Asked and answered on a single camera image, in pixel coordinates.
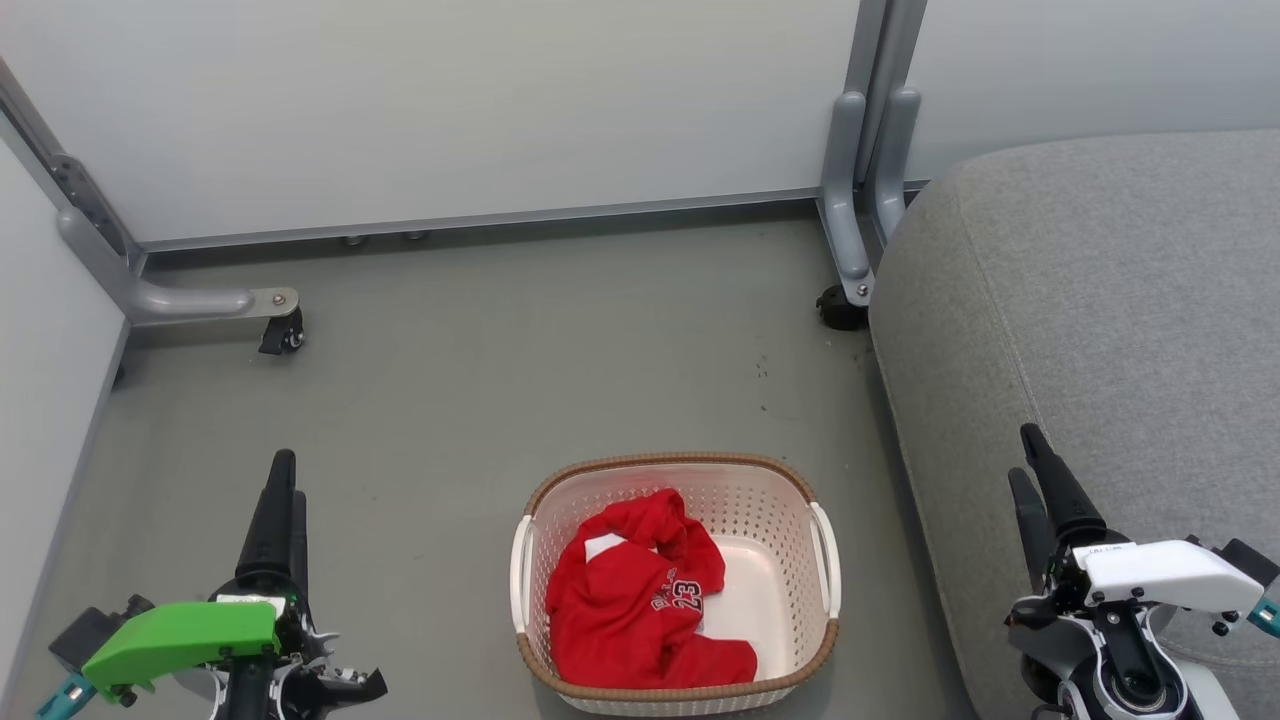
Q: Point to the white perforated laundry basket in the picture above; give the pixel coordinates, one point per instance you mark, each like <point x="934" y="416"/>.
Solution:
<point x="770" y="500"/>

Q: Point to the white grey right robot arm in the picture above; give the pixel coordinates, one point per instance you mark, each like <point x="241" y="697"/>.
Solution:
<point x="1130" y="680"/>

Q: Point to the black caster wheel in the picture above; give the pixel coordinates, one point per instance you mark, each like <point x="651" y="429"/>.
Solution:
<point x="282" y="335"/>
<point x="840" y="310"/>

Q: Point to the red jersey with 23 print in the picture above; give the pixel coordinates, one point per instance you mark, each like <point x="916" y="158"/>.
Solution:
<point x="640" y="580"/>

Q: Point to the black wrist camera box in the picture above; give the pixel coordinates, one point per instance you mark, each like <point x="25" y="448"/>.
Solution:
<point x="85" y="630"/>
<point x="1250" y="560"/>

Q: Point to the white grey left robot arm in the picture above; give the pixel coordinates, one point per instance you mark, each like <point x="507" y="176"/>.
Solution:
<point x="330" y="690"/>

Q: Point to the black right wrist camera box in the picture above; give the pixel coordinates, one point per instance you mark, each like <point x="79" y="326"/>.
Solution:
<point x="1250" y="560"/>

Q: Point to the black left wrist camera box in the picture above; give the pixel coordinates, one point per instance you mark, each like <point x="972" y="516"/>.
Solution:
<point x="85" y="630"/>

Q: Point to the grey partition bottom rail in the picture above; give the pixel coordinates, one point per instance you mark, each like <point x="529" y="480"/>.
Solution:
<point x="480" y="220"/>

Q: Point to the grey partition foot bracket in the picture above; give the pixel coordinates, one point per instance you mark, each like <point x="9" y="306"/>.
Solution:
<point x="180" y="300"/>

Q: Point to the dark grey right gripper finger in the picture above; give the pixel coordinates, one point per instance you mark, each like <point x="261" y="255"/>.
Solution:
<point x="1032" y="530"/>
<point x="1065" y="500"/>

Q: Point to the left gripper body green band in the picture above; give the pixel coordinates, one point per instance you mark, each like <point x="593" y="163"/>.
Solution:
<point x="190" y="635"/>

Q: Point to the grey fabric sofa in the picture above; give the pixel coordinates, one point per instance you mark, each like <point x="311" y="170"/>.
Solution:
<point x="1100" y="300"/>

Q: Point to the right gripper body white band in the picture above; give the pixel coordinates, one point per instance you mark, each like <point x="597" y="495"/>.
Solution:
<point x="1170" y="575"/>

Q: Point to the grey partition support leg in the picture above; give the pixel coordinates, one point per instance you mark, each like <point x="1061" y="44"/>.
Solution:
<point x="845" y="200"/>
<point x="895" y="160"/>

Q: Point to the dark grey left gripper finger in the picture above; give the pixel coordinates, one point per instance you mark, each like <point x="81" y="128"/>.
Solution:
<point x="270" y="530"/>
<point x="301" y="545"/>

